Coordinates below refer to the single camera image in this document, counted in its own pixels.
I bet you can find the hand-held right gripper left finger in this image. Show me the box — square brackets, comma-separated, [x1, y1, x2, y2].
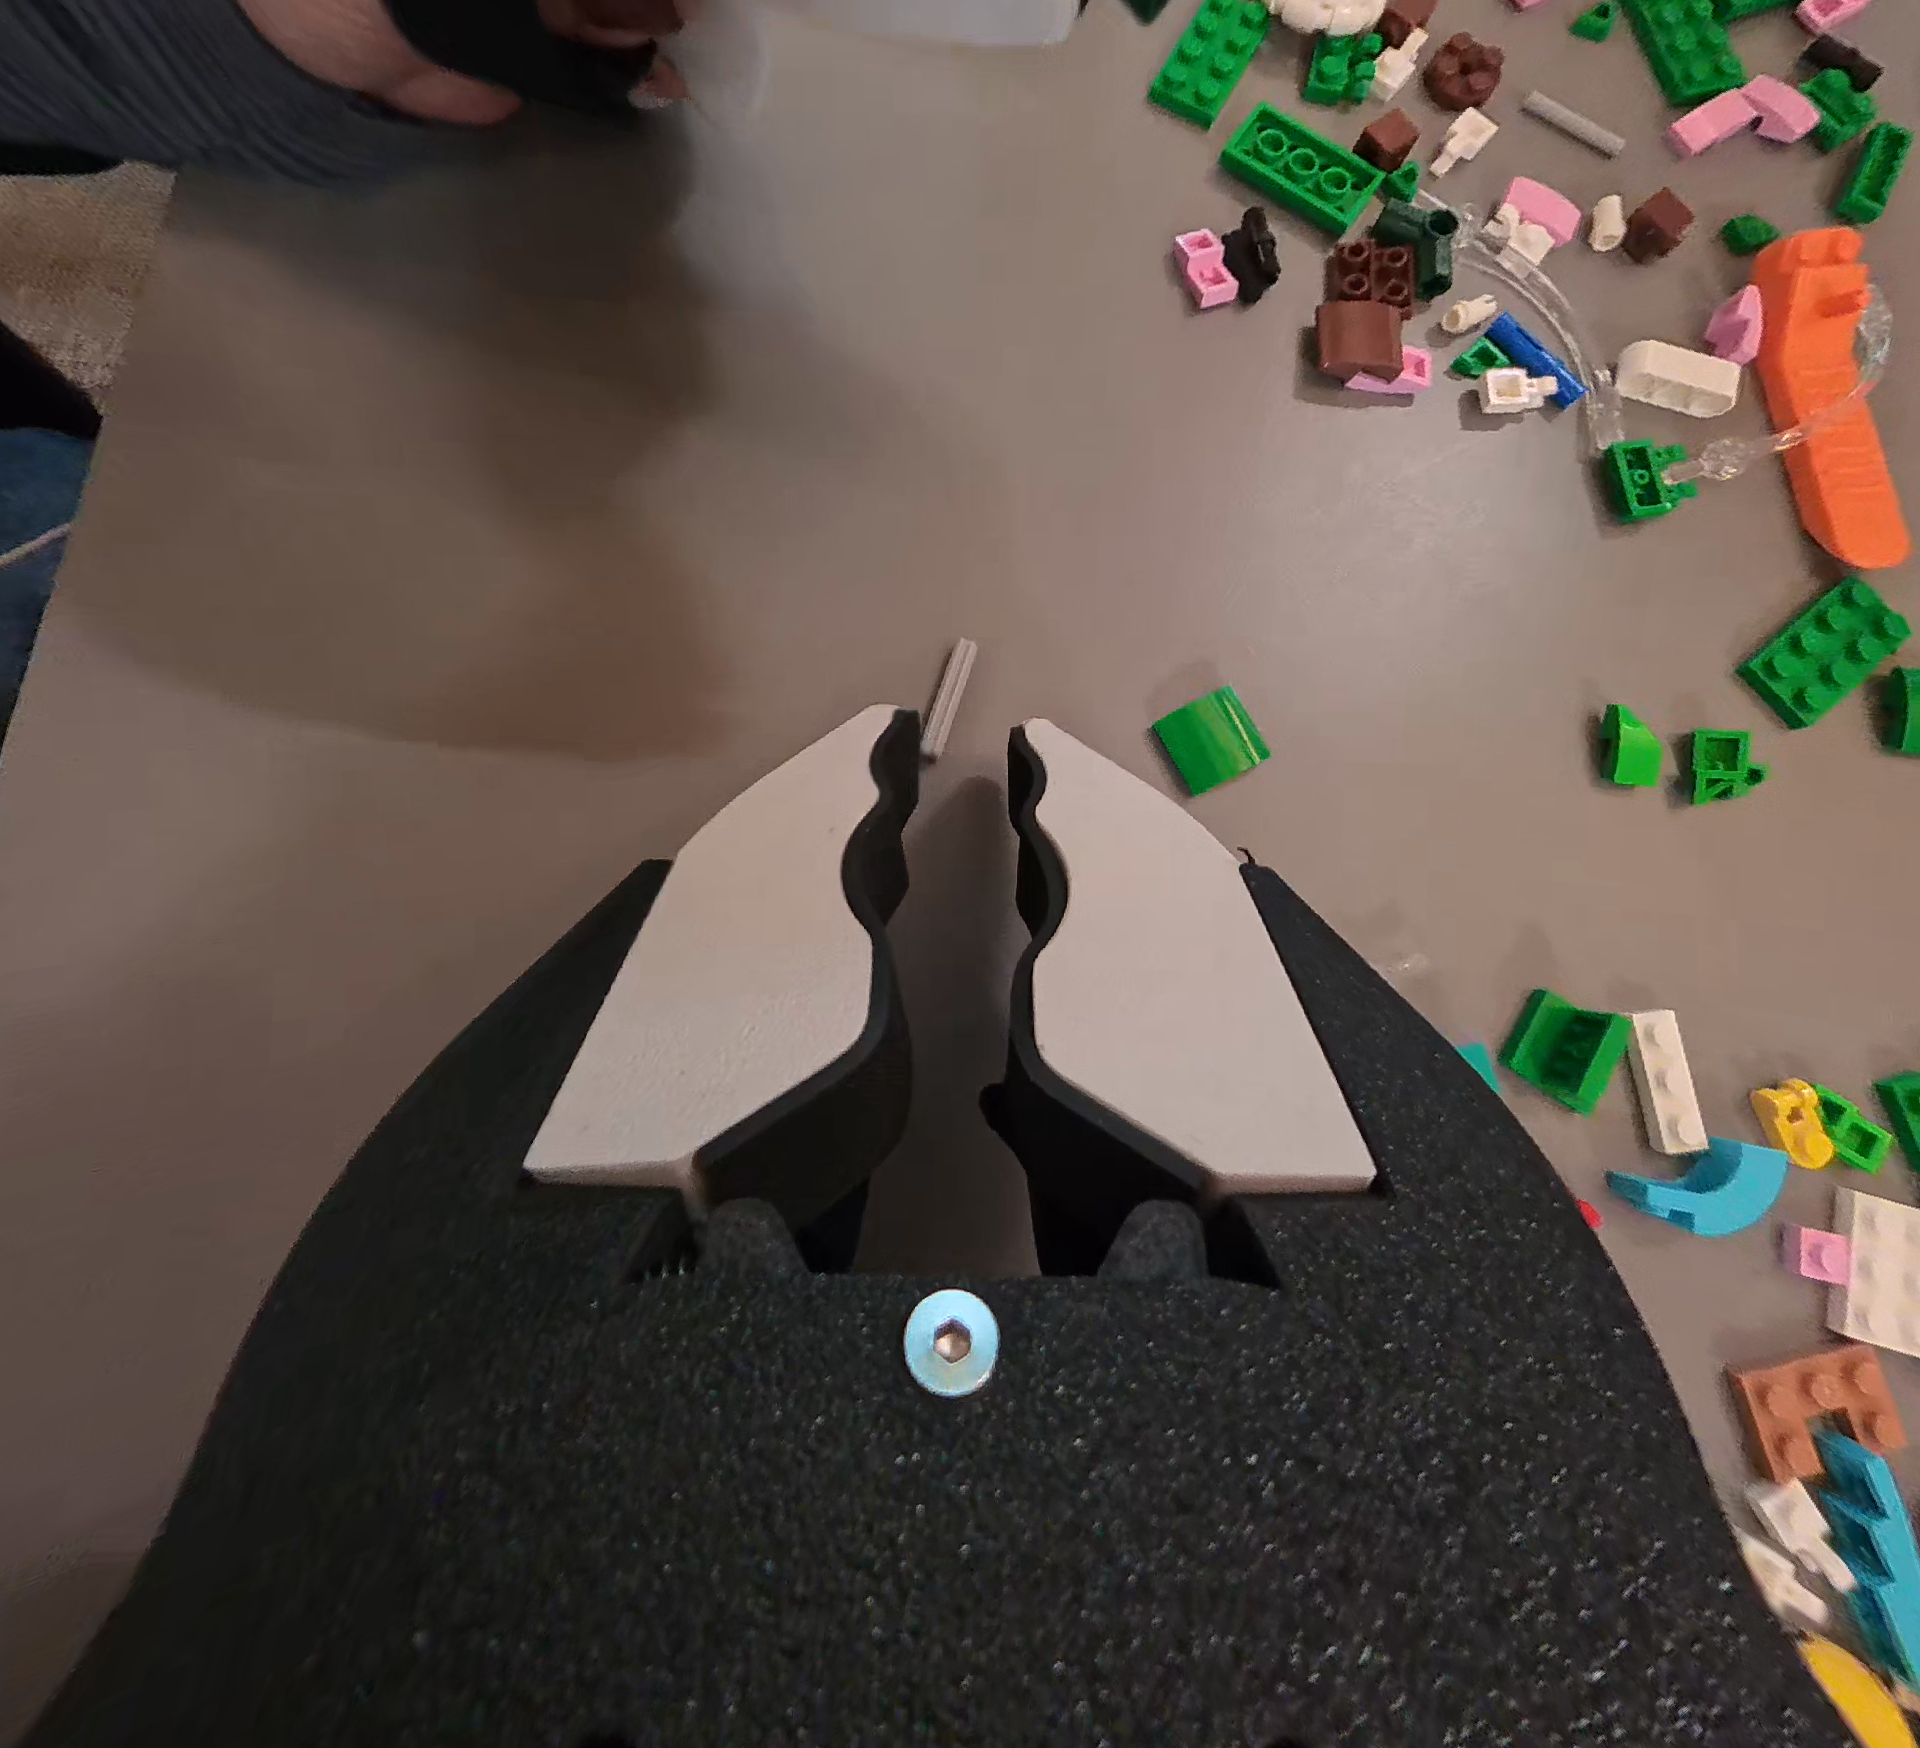
[520, 704, 923, 1232]

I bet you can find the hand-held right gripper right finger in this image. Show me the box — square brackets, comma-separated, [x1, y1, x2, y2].
[977, 718, 1382, 1201]

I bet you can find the grey lego rod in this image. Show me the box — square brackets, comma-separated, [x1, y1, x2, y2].
[919, 637, 979, 764]
[1523, 88, 1628, 160]

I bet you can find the green curved lego slope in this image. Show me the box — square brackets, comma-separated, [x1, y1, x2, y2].
[1150, 685, 1272, 798]

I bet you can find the green pink brown lego scatter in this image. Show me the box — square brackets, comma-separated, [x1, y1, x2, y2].
[1148, 0, 1920, 579]

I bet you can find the green long lego plate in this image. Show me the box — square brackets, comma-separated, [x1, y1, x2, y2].
[1592, 0, 1751, 110]

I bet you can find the clear curved lego piece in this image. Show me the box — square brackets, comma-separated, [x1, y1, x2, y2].
[1418, 188, 1628, 452]

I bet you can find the blue lego piece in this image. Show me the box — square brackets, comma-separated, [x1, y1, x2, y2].
[1484, 313, 1590, 412]

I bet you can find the green studded lego plate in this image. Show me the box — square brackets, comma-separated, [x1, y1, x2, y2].
[1737, 576, 1912, 732]

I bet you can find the pile of colourful lego pieces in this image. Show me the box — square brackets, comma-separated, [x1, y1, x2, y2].
[1452, 986, 1920, 1748]

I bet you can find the orange lego brick separator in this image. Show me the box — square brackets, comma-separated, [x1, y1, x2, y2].
[1751, 225, 1912, 572]

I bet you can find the person's leg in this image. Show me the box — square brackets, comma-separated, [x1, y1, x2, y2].
[0, 324, 108, 739]

